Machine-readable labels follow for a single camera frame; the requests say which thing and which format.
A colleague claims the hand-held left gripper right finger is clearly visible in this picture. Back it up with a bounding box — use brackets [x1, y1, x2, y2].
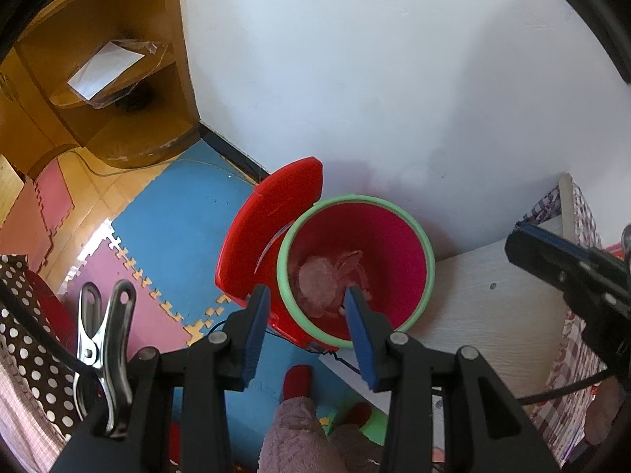
[344, 286, 563, 473]

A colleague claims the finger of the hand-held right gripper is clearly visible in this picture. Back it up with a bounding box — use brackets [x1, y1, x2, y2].
[505, 222, 631, 375]

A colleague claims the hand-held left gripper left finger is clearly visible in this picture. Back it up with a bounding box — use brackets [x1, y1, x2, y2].
[49, 283, 273, 473]

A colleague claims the red trash bin green rim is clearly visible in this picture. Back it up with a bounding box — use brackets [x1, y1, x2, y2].
[269, 193, 437, 353]

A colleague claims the person's right forearm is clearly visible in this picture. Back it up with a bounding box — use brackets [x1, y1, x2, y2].
[584, 374, 631, 449]

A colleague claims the person's red sock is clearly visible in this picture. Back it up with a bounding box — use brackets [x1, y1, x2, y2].
[282, 365, 312, 400]
[342, 401, 373, 427]

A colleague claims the beige foam mat edging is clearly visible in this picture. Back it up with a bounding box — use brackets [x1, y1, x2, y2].
[111, 234, 235, 348]

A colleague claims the crumpled tissue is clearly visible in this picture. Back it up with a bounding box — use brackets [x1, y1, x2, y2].
[295, 250, 372, 318]

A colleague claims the white bed board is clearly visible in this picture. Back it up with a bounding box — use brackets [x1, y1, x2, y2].
[315, 172, 575, 454]

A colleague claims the green foam mat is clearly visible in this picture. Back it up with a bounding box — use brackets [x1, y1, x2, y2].
[360, 411, 392, 447]

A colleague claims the pink foam mat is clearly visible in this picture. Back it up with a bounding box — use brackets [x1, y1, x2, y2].
[62, 236, 200, 356]

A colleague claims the blue foam mat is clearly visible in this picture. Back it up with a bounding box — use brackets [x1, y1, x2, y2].
[113, 139, 395, 469]

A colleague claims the red object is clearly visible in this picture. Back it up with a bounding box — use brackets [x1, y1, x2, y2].
[27, 270, 80, 356]

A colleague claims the brown polka dot cloth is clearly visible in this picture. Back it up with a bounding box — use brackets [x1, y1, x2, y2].
[0, 253, 99, 449]

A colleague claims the salmon foam mat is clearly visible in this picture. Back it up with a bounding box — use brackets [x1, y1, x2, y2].
[0, 158, 77, 281]

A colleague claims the pink striped cloth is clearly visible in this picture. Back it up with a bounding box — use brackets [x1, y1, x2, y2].
[0, 345, 70, 473]

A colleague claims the white paper in plastic bag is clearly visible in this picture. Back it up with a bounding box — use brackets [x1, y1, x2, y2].
[65, 38, 174, 109]

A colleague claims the wooden desk with drawers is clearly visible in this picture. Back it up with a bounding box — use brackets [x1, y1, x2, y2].
[0, 44, 67, 181]

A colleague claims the thin grey floor cable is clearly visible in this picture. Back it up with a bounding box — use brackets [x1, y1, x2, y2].
[59, 147, 259, 185]

